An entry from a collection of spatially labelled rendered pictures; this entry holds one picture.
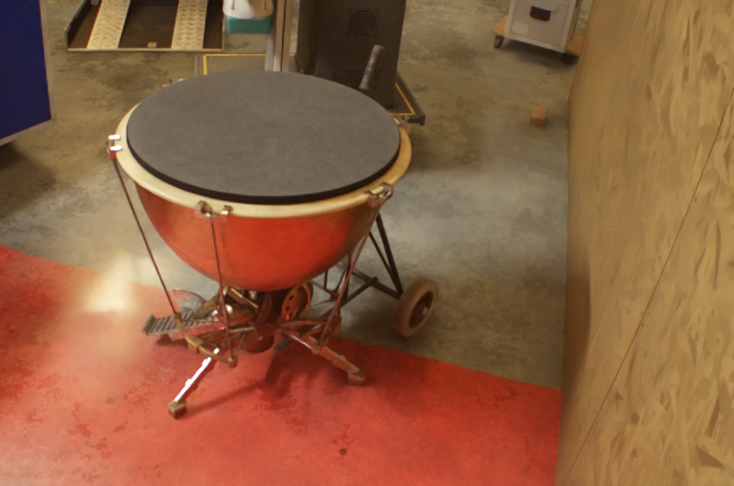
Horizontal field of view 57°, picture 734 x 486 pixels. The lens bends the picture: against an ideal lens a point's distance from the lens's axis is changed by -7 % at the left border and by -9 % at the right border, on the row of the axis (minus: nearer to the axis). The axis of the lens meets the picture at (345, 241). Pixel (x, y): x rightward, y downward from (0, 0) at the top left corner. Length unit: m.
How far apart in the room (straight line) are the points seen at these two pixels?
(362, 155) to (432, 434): 0.86
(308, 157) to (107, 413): 0.96
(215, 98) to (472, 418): 1.16
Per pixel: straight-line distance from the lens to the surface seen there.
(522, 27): 4.81
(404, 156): 1.72
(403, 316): 2.25
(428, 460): 2.05
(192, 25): 4.62
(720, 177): 1.30
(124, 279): 2.56
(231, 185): 1.51
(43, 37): 3.10
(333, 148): 1.67
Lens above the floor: 1.59
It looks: 36 degrees down
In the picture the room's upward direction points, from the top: 7 degrees clockwise
